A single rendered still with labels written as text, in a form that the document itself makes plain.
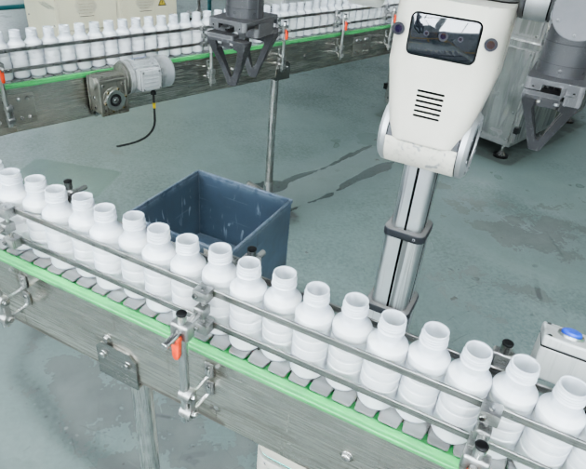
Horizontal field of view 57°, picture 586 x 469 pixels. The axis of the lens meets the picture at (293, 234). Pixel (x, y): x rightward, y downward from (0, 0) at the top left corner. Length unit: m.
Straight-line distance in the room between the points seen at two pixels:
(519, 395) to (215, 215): 1.09
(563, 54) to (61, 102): 1.90
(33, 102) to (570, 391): 1.97
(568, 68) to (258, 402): 0.67
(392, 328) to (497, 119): 3.77
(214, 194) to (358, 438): 0.93
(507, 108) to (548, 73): 3.69
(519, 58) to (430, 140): 3.11
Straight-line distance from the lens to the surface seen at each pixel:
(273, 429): 0.98
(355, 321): 0.79
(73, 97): 2.32
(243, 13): 0.85
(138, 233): 0.96
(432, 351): 0.78
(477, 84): 1.21
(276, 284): 0.82
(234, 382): 0.95
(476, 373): 0.77
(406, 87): 1.24
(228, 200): 1.58
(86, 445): 2.11
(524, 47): 4.28
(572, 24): 0.65
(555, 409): 0.79
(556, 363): 0.92
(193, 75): 2.59
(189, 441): 2.06
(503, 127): 4.45
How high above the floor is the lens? 1.66
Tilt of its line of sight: 33 degrees down
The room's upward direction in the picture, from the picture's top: 5 degrees clockwise
